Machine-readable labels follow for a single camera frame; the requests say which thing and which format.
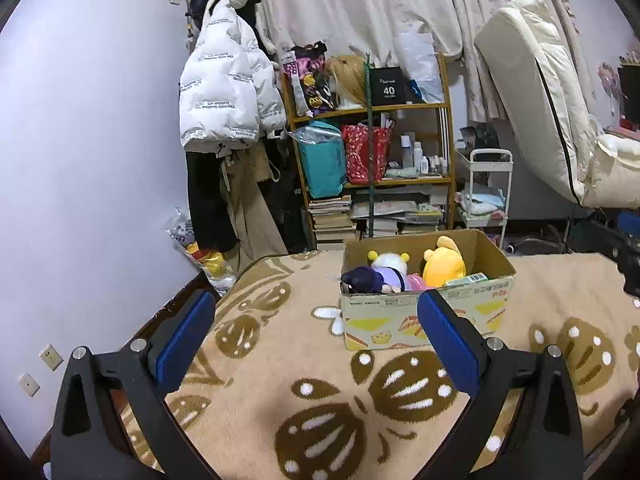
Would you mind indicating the white trolley cart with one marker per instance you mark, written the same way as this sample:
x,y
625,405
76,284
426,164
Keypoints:
x,y
485,157

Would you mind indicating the stack of books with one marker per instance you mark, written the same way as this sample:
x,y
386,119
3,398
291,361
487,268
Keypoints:
x,y
330,220

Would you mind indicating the purple and black printed bag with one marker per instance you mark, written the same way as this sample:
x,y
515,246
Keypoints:
x,y
310,85

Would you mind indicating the plastic bag of snacks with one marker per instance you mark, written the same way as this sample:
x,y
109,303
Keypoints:
x,y
187,237

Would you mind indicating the wooden shelf with clutter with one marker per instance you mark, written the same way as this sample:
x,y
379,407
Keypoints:
x,y
447,140

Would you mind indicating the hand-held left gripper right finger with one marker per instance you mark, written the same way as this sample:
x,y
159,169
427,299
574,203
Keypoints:
x,y
447,342

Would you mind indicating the dark-haired doll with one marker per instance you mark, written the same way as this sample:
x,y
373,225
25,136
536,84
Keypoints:
x,y
370,280

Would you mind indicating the teal bag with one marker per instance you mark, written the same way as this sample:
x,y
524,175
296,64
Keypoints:
x,y
322,160

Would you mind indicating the black box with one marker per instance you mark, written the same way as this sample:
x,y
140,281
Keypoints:
x,y
387,87

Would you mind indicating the pink plush toy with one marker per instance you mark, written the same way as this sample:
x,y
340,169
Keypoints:
x,y
417,282

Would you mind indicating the pale green pouch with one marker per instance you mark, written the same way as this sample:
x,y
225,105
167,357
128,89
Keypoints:
x,y
402,173

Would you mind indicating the white mattress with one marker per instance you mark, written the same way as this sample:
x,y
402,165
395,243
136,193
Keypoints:
x,y
540,90

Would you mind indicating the white plastic bag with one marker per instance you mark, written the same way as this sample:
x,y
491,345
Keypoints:
x,y
420,65

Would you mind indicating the printed cardboard box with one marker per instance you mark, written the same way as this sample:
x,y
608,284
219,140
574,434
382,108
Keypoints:
x,y
480,305

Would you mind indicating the pale floral curtain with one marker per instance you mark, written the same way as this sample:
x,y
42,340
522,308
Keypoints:
x,y
360,5

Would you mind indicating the blonde wig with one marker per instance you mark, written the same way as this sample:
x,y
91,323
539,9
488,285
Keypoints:
x,y
347,80

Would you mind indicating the wall socket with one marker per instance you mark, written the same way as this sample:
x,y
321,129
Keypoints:
x,y
29,385
51,357

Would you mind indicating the yellow bear plush toy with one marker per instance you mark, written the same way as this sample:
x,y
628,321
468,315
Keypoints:
x,y
442,265

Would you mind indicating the beige coat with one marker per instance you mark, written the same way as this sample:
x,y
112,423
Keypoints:
x,y
250,210

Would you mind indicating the white fluffy plush toy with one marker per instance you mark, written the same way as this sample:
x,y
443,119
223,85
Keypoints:
x,y
390,261

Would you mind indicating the green pole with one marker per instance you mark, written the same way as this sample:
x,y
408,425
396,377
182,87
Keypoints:
x,y
370,160

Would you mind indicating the black coat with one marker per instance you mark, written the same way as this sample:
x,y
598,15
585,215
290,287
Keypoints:
x,y
210,200

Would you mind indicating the red patterned bag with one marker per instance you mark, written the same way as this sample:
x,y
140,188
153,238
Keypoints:
x,y
365,152

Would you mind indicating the folded light blue cloth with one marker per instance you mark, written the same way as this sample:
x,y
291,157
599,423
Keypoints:
x,y
480,202

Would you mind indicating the beige printed blanket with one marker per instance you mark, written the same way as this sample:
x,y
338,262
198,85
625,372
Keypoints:
x,y
300,340

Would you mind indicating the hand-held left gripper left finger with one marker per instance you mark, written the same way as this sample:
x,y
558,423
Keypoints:
x,y
185,332

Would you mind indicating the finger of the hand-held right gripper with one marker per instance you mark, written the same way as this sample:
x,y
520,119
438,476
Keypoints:
x,y
631,224
631,270

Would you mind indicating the white puffer jacket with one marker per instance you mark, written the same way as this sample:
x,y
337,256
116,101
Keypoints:
x,y
225,95

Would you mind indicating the green packet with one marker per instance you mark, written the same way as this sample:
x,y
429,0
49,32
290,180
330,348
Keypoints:
x,y
465,280

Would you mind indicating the group of toiletry bottles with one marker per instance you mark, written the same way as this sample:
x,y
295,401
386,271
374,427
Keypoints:
x,y
417,157

